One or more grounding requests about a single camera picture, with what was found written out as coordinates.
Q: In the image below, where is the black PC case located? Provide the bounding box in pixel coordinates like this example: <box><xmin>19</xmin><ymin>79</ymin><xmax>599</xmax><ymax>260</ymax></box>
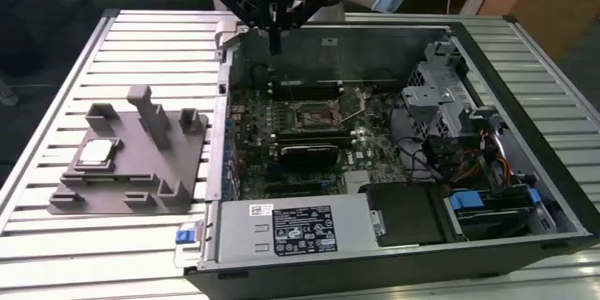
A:
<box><xmin>182</xmin><ymin>15</ymin><xmax>600</xmax><ymax>300</ymax></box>

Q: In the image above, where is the black expansion slot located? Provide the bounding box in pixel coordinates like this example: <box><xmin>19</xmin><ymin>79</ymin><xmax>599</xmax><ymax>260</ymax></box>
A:
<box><xmin>265</xmin><ymin>181</ymin><xmax>323</xmax><ymax>198</ymax></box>

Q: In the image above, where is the green motherboard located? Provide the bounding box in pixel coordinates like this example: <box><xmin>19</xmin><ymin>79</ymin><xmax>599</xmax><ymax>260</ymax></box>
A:
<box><xmin>226</xmin><ymin>81</ymin><xmax>417</xmax><ymax>201</ymax></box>

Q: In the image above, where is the grey parts rack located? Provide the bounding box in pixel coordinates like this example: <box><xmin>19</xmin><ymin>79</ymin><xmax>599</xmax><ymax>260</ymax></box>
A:
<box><xmin>46</xmin><ymin>84</ymin><xmax>211</xmax><ymax>216</ymax></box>

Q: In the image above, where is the CPU socket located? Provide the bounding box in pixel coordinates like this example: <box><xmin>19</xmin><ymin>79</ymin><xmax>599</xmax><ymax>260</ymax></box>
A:
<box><xmin>290</xmin><ymin>100</ymin><xmax>346</xmax><ymax>132</ymax></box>

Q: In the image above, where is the metal drive cage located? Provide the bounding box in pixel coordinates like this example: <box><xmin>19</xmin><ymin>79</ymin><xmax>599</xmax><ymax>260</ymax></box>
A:
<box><xmin>401</xmin><ymin>41</ymin><xmax>475</xmax><ymax>139</ymax></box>

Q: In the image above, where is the blue disk carrier handle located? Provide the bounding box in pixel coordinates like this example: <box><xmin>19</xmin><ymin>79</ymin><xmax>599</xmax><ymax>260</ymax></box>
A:
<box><xmin>447</xmin><ymin>190</ymin><xmax>486</xmax><ymax>216</ymax></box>

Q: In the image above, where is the coloured wire bundle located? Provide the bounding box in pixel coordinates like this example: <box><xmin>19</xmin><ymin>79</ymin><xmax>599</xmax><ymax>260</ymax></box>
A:
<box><xmin>450</xmin><ymin>148</ymin><xmax>513</xmax><ymax>188</ymax></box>

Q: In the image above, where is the silver CPU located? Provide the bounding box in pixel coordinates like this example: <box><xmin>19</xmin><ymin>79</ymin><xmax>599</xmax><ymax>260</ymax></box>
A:
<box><xmin>75</xmin><ymin>137</ymin><xmax>119</xmax><ymax>168</ymax></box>

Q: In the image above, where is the black plastic shroud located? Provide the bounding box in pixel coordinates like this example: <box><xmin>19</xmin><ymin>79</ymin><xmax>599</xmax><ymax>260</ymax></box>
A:
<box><xmin>366</xmin><ymin>185</ymin><xmax>463</xmax><ymax>247</ymax></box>

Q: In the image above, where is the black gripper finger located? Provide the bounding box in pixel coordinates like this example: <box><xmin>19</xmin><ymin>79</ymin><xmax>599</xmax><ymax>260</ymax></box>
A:
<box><xmin>215</xmin><ymin>0</ymin><xmax>278</xmax><ymax>56</ymax></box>
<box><xmin>277</xmin><ymin>0</ymin><xmax>330</xmax><ymax>56</ymax></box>

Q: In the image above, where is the silver chipset heatsink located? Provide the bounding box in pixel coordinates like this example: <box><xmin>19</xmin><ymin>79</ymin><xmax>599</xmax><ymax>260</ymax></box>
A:
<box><xmin>345</xmin><ymin>169</ymin><xmax>377</xmax><ymax>188</ymax></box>

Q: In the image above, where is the black graphics card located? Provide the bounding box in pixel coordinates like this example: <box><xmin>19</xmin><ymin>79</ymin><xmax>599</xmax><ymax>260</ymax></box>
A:
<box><xmin>281</xmin><ymin>143</ymin><xmax>341</xmax><ymax>174</ymax></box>

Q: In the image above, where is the silver power supply unit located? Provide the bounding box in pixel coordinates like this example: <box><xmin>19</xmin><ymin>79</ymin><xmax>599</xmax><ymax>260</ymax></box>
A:
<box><xmin>214</xmin><ymin>201</ymin><xmax>379</xmax><ymax>264</ymax></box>

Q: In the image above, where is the black wire bundle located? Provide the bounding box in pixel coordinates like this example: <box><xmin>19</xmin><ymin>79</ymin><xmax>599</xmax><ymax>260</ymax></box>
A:
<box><xmin>394</xmin><ymin>136</ymin><xmax>451</xmax><ymax>183</ymax></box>

